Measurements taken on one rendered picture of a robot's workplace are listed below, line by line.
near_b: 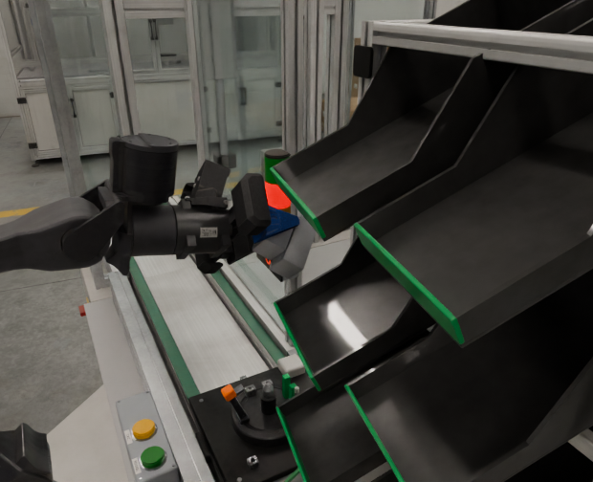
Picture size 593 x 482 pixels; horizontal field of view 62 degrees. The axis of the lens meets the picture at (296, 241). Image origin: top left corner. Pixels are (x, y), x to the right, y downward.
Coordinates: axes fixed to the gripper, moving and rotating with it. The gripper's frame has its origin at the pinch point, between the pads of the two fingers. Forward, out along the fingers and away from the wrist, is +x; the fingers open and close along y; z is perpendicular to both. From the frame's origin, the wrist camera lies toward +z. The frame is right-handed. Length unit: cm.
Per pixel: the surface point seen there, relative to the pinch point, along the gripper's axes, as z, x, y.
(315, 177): -0.6, -1.9, -15.6
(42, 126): 292, 4, 462
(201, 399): -18, 4, 47
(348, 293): -10.8, 4.9, -7.4
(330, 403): -22.3, 6.9, 4.5
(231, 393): -18.5, 4.2, 31.5
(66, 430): -19, -19, 69
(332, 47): 98, 78, 69
